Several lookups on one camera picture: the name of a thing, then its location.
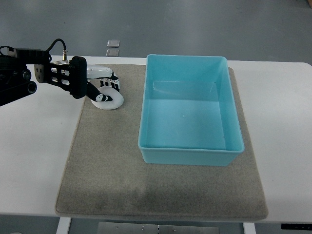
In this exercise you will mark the right white table leg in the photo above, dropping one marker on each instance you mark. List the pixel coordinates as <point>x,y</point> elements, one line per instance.
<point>249,228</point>

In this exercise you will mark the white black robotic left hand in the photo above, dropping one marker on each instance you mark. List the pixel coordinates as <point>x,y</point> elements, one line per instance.
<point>107,78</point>

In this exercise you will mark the grey felt mat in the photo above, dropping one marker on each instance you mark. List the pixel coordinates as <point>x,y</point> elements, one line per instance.
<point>106,177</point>

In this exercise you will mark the blue plastic box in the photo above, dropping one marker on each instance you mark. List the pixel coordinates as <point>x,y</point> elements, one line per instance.
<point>189,114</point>

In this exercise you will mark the left white table leg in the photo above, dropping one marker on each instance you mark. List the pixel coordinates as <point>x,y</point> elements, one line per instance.
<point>63,225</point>

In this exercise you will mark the black table control panel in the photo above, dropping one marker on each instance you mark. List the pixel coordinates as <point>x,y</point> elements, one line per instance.
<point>299,227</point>

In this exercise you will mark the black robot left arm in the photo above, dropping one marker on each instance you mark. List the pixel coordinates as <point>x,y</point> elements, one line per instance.
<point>15,77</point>

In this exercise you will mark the white table leg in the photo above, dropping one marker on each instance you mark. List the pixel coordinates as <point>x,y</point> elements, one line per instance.
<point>63,225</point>
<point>249,228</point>

